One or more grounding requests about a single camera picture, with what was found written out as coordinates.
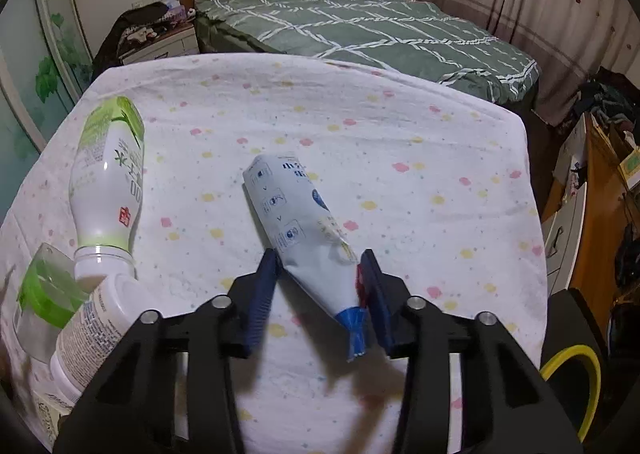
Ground blue white wrapper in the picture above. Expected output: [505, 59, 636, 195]
[243, 154, 367, 360]

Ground white pill bottle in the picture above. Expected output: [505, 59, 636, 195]
[50, 274, 156, 405]

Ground green white drink bottle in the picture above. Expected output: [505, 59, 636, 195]
[68, 96, 144, 292]

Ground yellow rimmed trash bin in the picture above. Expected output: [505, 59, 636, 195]
[540, 344, 602, 441]

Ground white floral table cloth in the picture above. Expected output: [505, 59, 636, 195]
[1, 54, 547, 453]

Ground clear green plastic cup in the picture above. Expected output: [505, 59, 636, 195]
[13, 243, 89, 363]

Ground wooden sideboard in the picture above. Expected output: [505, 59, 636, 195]
[541, 115, 639, 332]

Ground white bedside cabinet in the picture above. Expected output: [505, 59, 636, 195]
[120, 23, 200, 65]

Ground green checked duvet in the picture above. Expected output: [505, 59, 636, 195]
[195, 0, 540, 105]

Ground black clothes on cabinet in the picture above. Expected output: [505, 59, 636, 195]
[91, 1, 169, 81]

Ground wooden bed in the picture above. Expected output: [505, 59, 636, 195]
[179, 0, 540, 107]

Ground pile of dark clothes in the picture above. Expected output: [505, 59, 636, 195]
[551, 67, 639, 144]

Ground sliding wardrobe door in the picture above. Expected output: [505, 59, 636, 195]
[1, 0, 92, 212]

